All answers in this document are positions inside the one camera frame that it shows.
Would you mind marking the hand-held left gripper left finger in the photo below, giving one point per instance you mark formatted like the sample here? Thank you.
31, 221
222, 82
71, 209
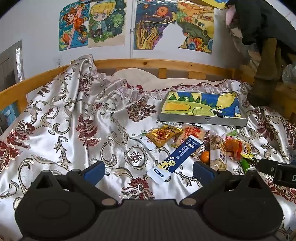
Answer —
93, 172

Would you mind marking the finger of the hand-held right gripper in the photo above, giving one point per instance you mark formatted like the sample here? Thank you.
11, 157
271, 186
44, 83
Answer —
266, 168

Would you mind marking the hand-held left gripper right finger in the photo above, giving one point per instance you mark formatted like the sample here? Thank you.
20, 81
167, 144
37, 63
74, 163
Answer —
203, 172

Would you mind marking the tangerine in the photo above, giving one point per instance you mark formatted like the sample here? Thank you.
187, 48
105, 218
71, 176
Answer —
204, 157

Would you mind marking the green snack stick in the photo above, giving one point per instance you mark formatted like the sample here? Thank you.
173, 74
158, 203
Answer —
244, 165

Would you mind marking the clear nut bar packet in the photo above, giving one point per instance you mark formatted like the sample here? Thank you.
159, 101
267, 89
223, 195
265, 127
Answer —
217, 155

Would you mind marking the yellow green cracker packet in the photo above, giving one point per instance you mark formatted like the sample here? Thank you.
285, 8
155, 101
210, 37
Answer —
248, 150

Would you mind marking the blue and white stick packet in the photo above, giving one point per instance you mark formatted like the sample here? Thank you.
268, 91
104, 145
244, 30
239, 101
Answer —
178, 155

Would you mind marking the orange snack packet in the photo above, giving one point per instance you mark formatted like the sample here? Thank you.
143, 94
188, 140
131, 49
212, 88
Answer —
232, 147

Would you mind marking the clear rice cracker packet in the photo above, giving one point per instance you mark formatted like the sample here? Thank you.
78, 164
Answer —
194, 132

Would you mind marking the grey metal tray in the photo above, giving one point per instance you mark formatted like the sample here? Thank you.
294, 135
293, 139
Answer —
196, 121

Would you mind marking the gold snack packet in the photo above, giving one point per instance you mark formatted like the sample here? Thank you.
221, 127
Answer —
161, 135

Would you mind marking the white snack pouch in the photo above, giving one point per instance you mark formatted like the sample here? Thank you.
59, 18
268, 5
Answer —
144, 141

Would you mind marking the colourful drawing paper liner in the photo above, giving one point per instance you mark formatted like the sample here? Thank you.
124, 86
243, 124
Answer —
180, 106

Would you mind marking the clear plastic bag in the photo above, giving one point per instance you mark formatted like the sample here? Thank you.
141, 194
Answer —
290, 74

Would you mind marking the olive fleece-lined pants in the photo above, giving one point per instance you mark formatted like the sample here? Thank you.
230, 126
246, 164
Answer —
266, 69

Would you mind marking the cream pillow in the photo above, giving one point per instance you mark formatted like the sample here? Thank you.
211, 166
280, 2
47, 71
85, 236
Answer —
138, 76

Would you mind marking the dark hanging jacket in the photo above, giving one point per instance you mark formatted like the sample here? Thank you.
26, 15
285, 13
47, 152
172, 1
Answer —
261, 16

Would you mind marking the pink cloth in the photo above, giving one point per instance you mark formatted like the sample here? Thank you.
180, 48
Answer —
230, 15

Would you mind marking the wooden bed frame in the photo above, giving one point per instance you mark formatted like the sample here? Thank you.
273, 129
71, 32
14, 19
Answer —
129, 63

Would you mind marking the colourful landscape wall poster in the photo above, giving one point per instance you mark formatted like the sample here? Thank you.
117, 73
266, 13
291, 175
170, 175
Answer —
196, 25

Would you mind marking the orange-haired figure wall poster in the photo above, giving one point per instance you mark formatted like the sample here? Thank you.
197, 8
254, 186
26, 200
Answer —
71, 25

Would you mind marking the blond cartoon child wall poster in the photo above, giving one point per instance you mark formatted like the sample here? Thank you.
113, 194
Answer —
104, 23

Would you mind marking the white wall pipe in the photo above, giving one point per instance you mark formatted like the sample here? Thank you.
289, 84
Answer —
132, 27

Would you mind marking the swirl pattern wall poster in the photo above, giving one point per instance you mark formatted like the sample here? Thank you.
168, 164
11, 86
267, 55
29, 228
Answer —
152, 23

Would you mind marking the yellow wall drawing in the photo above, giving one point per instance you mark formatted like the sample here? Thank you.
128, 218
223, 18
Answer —
215, 2

